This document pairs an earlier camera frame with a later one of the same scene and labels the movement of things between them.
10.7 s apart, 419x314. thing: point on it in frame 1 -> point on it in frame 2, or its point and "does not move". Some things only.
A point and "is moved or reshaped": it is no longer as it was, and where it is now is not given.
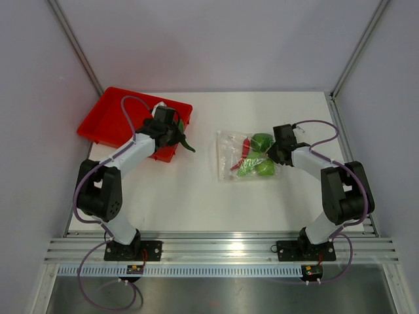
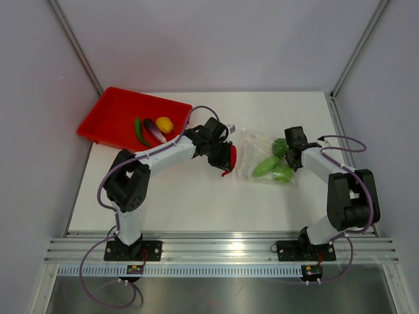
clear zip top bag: (242, 156) is moved or reshaped
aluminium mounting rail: (218, 246) does not move
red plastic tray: (116, 114) does not move
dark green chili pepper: (183, 141) -> (139, 132)
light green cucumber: (248, 165) -> (266, 165)
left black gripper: (179, 136) -> (224, 161)
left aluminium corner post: (57, 12) does not move
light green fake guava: (266, 168) -> (283, 173)
